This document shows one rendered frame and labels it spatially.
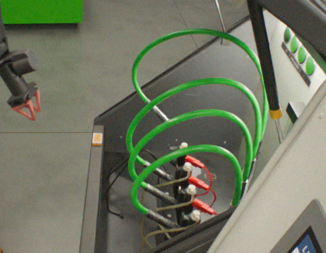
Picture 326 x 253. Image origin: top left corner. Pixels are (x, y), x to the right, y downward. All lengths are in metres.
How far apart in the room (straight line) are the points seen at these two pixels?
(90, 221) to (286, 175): 0.63
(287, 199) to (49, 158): 2.24
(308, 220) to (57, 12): 3.95
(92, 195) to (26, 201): 1.34
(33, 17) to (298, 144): 3.88
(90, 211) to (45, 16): 3.37
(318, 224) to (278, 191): 0.11
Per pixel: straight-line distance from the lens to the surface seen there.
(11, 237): 2.36
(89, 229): 1.12
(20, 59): 1.32
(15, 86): 1.36
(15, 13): 4.35
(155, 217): 0.94
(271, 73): 0.64
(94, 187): 1.22
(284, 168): 0.67
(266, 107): 1.09
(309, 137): 0.63
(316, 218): 0.58
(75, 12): 4.38
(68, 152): 2.80
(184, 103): 1.42
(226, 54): 1.34
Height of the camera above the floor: 1.82
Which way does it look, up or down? 36 degrees down
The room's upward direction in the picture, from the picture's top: 8 degrees clockwise
